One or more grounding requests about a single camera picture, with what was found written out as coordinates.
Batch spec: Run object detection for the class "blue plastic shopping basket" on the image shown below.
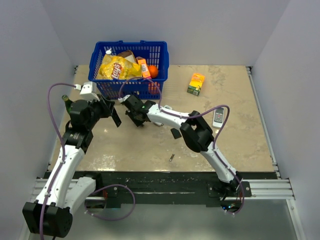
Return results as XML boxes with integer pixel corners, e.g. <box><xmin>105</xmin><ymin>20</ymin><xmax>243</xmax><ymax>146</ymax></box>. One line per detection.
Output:
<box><xmin>88</xmin><ymin>40</ymin><xmax>170</xmax><ymax>100</ymax></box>

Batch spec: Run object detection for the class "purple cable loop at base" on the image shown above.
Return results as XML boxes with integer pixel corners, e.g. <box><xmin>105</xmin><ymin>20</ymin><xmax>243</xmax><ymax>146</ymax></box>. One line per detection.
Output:
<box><xmin>84</xmin><ymin>184</ymin><xmax>136</xmax><ymax>221</ymax></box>

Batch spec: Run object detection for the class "yellow green juice carton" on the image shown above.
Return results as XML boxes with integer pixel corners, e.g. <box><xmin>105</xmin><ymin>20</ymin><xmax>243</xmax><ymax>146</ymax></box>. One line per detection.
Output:
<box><xmin>187</xmin><ymin>73</ymin><xmax>205</xmax><ymax>96</ymax></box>

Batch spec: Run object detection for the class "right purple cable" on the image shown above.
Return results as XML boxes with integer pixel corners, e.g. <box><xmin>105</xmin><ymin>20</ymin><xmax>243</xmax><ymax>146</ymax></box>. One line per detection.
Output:
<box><xmin>117</xmin><ymin>76</ymin><xmax>245</xmax><ymax>176</ymax></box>

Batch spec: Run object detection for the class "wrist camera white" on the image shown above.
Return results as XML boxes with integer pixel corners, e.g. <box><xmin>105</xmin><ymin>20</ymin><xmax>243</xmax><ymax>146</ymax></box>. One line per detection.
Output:
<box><xmin>117</xmin><ymin>94</ymin><xmax>131</xmax><ymax>104</ymax></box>
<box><xmin>74</xmin><ymin>81</ymin><xmax>100</xmax><ymax>102</ymax></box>

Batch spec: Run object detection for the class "yellow Lays chips bag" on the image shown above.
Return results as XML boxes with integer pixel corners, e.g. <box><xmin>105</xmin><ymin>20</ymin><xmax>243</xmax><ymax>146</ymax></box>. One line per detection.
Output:
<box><xmin>96</xmin><ymin>54</ymin><xmax>142</xmax><ymax>80</ymax></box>

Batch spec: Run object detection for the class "orange fruit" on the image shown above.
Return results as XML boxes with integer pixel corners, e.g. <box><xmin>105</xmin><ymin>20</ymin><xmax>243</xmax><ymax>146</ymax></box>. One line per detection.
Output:
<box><xmin>148</xmin><ymin>65</ymin><xmax>159</xmax><ymax>79</ymax></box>

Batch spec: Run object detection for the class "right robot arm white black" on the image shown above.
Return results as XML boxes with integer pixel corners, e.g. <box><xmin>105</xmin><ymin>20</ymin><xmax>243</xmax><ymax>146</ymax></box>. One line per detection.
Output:
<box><xmin>118</xmin><ymin>94</ymin><xmax>244</xmax><ymax>197</ymax></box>

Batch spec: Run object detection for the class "white remote control dark keypad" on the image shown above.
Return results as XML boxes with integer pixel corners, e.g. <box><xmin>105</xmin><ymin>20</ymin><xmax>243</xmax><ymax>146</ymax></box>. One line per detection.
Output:
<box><xmin>212</xmin><ymin>107</ymin><xmax>224</xmax><ymax>129</ymax></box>

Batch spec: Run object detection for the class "orange carton in basket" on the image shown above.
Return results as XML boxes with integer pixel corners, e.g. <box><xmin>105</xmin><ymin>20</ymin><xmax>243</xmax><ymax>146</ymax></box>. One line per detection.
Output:
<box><xmin>136</xmin><ymin>56</ymin><xmax>152</xmax><ymax>79</ymax></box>

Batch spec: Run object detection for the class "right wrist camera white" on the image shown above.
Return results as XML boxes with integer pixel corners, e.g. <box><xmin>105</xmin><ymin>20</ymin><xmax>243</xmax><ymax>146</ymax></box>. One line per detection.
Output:
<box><xmin>117</xmin><ymin>94</ymin><xmax>131</xmax><ymax>104</ymax></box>

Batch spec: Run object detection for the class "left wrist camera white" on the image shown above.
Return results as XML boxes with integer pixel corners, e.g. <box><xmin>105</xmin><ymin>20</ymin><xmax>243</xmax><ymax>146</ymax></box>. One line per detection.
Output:
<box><xmin>74</xmin><ymin>81</ymin><xmax>100</xmax><ymax>102</ymax></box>

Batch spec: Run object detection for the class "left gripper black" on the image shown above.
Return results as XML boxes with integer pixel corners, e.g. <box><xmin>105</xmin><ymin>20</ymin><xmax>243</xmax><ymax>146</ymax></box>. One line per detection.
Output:
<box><xmin>86</xmin><ymin>93</ymin><xmax>115</xmax><ymax>130</ymax></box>

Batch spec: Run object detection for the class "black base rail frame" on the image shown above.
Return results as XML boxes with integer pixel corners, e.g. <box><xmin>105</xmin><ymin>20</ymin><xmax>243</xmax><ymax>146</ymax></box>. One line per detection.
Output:
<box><xmin>43</xmin><ymin>169</ymin><xmax>278</xmax><ymax>208</ymax></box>

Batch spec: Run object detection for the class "green glass bottle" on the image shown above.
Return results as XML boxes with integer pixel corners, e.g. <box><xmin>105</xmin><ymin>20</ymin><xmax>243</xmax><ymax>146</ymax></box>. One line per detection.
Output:
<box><xmin>61</xmin><ymin>94</ymin><xmax>73</xmax><ymax>114</ymax></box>

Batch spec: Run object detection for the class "black remote battery cover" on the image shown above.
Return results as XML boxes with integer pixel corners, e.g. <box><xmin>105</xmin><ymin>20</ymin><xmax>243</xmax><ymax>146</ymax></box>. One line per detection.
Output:
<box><xmin>170</xmin><ymin>128</ymin><xmax>182</xmax><ymax>140</ymax></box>

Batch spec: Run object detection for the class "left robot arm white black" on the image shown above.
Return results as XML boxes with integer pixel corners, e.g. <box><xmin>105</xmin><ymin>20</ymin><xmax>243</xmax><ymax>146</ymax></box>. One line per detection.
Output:
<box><xmin>22</xmin><ymin>94</ymin><xmax>121</xmax><ymax>239</ymax></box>

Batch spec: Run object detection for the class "white capped bottle in basket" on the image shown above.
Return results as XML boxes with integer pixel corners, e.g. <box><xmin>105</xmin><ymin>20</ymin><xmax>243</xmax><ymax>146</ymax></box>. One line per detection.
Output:
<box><xmin>105</xmin><ymin>48</ymin><xmax>113</xmax><ymax>55</ymax></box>

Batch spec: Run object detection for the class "brown bread loaf bag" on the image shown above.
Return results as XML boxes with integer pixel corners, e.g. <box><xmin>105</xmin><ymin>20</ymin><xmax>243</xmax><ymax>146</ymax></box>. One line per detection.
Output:
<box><xmin>117</xmin><ymin>50</ymin><xmax>137</xmax><ymax>63</ymax></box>

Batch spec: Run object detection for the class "white remote control green screen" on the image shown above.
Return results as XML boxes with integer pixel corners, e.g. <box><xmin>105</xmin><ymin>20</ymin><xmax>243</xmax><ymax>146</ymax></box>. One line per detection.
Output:
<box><xmin>153</xmin><ymin>104</ymin><xmax>174</xmax><ymax>127</ymax></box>

